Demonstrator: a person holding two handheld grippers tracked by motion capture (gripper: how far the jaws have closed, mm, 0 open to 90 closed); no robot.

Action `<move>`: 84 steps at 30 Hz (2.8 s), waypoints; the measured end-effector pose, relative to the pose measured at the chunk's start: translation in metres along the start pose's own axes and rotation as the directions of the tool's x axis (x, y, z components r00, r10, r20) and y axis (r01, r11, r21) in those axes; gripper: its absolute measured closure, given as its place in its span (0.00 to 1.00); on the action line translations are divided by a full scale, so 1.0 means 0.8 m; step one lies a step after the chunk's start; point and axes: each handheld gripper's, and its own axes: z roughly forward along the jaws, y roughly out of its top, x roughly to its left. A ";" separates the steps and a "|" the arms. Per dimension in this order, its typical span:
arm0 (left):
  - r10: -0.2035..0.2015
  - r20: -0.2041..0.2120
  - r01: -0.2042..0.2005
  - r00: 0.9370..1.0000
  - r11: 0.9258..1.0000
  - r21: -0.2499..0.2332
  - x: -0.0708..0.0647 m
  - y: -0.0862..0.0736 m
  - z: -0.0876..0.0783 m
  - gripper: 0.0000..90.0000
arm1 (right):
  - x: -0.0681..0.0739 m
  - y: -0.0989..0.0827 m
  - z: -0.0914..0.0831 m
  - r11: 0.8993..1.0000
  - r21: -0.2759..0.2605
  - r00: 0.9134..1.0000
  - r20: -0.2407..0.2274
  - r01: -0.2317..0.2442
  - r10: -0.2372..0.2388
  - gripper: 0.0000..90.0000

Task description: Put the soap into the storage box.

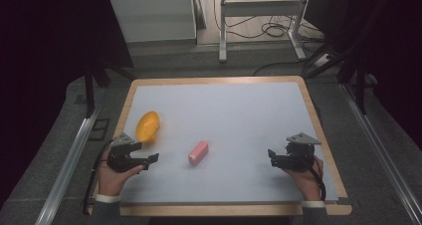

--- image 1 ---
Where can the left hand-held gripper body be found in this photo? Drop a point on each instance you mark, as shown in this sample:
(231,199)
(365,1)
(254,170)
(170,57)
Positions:
(119,157)

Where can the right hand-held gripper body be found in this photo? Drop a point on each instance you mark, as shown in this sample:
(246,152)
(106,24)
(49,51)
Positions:
(297,153)

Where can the orange-yellow fruit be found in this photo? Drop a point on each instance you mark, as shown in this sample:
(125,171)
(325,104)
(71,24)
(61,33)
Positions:
(148,126)

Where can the pink soap bar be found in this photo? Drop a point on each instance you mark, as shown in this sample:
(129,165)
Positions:
(198,152)

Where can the person's left hand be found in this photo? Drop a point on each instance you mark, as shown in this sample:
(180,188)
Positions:
(111,181)

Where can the person's right hand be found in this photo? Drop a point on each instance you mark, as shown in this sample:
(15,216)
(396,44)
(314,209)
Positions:
(307,181)

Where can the black floor plate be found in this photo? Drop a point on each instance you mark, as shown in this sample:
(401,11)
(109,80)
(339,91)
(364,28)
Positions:
(99,129)

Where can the white table mat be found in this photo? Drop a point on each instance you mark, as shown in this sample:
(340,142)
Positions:
(229,125)

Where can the black metal stand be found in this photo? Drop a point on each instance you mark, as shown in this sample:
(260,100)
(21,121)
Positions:
(360,85)
(89,92)

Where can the wooden table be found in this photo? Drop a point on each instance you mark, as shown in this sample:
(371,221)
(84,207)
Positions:
(219,210)

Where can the white power strip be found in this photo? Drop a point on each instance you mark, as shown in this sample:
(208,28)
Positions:
(323,60)

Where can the dark curtain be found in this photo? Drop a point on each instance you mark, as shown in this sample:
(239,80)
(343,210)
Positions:
(49,52)
(384,45)

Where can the white cabinet panel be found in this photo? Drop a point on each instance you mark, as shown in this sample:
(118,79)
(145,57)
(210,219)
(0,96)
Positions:
(152,16)

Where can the aluminium rail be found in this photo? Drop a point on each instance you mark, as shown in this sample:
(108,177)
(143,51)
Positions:
(66,172)
(381,155)

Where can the white metal desk frame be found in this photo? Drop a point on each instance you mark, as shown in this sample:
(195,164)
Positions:
(262,8)

